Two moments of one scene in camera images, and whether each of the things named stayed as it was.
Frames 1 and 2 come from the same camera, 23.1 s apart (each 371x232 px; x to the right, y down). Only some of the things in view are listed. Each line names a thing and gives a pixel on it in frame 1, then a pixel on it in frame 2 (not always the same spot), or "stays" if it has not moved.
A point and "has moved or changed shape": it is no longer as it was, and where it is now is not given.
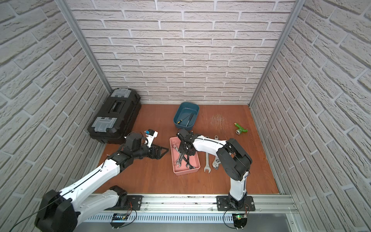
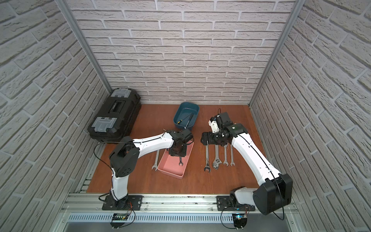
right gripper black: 180,149 → 210,141
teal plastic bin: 186,115 stays
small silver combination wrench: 188,162 has moved or changed shape
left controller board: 119,216 stays
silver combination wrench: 179,161 has moved or changed shape
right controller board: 239,220 stays
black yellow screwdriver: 181,120 stays
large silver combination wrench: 207,167 stays
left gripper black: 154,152 → 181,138
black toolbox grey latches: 117,117 stays
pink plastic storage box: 193,160 has moved or changed shape
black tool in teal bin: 189,120 stays
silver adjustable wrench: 216,162 stays
